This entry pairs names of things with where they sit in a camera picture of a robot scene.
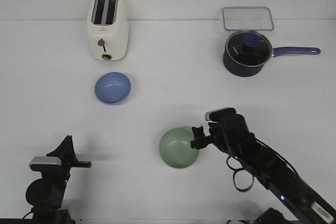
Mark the glass pot lid blue knob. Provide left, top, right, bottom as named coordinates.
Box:
left=225, top=30, right=272, bottom=67

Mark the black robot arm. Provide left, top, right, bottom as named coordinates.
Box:
left=25, top=135, right=91, bottom=223
left=191, top=108, right=335, bottom=223

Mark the white two-slot toaster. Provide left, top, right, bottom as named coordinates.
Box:
left=86, top=0, right=129, bottom=61

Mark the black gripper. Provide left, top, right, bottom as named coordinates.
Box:
left=191, top=113, right=249, bottom=153
left=41, top=135, right=92, bottom=182

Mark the green bowl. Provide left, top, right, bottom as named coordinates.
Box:
left=159, top=126, right=199, bottom=169

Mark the clear plastic container lid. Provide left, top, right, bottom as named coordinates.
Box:
left=222, top=6, right=274, bottom=31

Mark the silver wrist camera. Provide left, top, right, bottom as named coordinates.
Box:
left=29, top=156, right=61, bottom=172
left=205, top=107, right=236, bottom=122

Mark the dark blue saucepan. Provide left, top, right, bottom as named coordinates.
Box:
left=223, top=47, right=321, bottom=77

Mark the blue bowl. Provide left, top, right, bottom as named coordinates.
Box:
left=94, top=72, right=131, bottom=105

